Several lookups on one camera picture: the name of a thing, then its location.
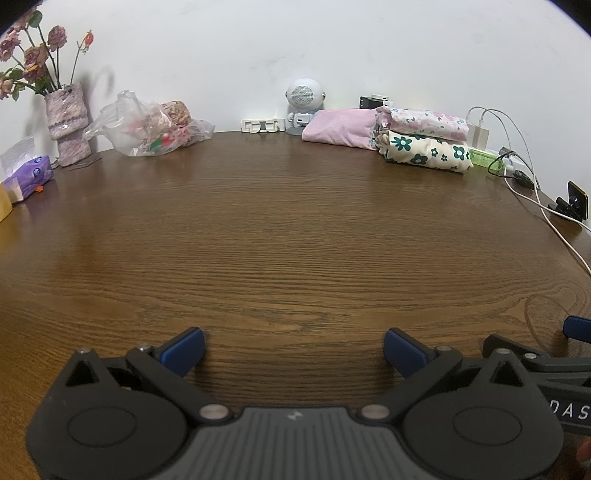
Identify black cable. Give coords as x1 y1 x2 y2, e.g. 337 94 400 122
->
488 147 519 177

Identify white astronaut speaker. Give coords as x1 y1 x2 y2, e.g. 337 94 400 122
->
284 78 327 136

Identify person's right hand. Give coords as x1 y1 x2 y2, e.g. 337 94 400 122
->
576 436 591 477

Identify white charger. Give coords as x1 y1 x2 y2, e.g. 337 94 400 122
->
469 124 491 150

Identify thin white cable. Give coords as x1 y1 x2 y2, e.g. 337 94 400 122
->
467 106 586 228

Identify dried pink roses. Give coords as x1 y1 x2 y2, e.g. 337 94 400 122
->
0 8 96 101

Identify yellow box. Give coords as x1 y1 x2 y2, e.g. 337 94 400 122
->
0 182 14 223

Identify small black device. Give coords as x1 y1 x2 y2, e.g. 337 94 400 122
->
359 94 393 112

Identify white power strip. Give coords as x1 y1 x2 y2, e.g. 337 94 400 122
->
471 146 533 179

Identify cream green-flower folded cloth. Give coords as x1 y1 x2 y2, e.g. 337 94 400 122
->
376 130 473 174

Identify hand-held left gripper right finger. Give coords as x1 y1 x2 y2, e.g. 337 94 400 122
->
361 327 537 424

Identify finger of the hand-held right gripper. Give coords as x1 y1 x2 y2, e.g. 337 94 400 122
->
482 334 551 371
562 316 591 345

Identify pink floral folded cloth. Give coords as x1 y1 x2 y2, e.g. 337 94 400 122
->
375 106 470 141

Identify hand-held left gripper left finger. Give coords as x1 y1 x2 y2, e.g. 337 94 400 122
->
65 327 232 424

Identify clear plastic snack bag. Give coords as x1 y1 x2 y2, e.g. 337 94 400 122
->
82 90 216 158

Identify thick white cable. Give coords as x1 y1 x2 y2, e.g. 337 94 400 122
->
504 107 591 274

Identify black clamp phone holder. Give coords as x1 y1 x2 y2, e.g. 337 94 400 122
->
548 196 585 223

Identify green translucent box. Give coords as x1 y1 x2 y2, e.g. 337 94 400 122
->
470 148 507 174

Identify pink blue mesh vest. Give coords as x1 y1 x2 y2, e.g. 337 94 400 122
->
302 108 385 151

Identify purple tissue pack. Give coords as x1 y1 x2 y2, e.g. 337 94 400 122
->
0 136 54 204

